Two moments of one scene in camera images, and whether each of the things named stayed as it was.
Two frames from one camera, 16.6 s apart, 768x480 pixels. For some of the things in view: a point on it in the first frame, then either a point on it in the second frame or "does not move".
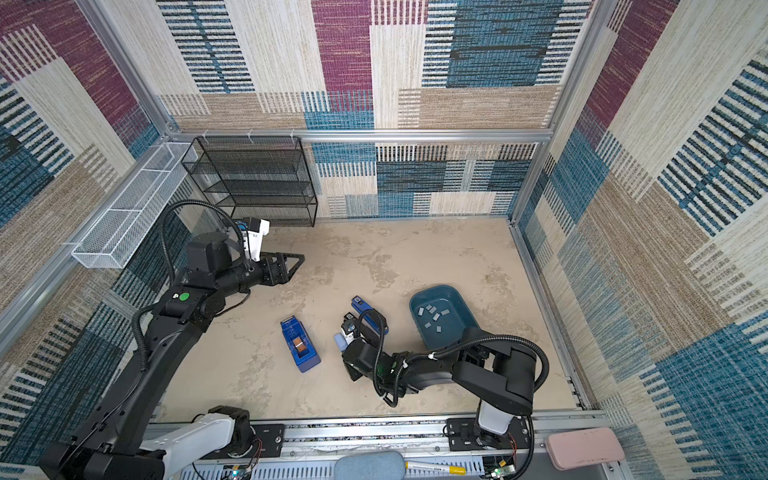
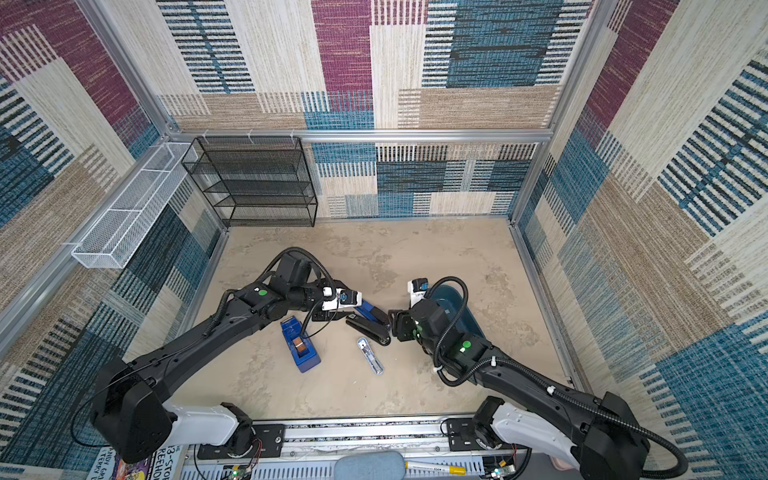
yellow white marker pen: x=452 y=469 does not move
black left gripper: x=282 y=275 → x=331 y=283
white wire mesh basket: x=112 y=242 does not move
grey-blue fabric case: x=388 y=465 does not move
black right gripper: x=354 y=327 → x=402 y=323
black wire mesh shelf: x=263 y=177 does not move
